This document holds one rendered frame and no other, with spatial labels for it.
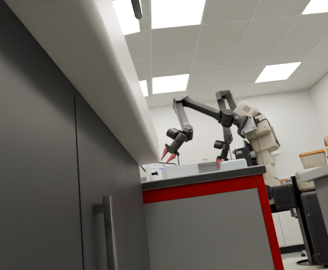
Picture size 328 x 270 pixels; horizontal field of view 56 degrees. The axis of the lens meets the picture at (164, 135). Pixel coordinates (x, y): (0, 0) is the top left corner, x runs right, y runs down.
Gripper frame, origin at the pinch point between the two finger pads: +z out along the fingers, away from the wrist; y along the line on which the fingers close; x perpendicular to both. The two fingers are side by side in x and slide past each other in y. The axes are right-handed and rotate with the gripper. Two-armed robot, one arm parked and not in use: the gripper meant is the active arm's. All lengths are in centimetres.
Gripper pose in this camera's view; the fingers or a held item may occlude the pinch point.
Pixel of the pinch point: (163, 160)
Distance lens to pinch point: 187.3
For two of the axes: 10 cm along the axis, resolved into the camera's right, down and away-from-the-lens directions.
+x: -0.9, -2.9, -9.5
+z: -6.0, 7.8, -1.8
